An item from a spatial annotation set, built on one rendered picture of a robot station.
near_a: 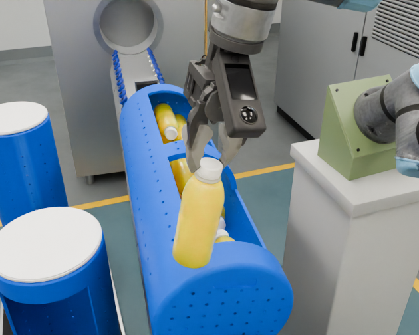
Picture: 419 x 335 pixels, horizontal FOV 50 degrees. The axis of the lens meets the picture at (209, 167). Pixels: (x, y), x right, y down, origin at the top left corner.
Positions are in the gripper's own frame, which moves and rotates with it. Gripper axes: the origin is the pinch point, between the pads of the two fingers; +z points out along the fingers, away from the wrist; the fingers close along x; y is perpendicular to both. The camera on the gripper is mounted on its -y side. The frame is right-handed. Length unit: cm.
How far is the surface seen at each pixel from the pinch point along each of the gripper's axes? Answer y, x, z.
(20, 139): 103, 19, 62
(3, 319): 89, 28, 149
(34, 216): 49, 19, 52
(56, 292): 23, 17, 53
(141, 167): 41, -5, 31
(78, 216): 44, 9, 49
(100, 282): 27, 6, 57
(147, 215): 22.3, -1.5, 29.9
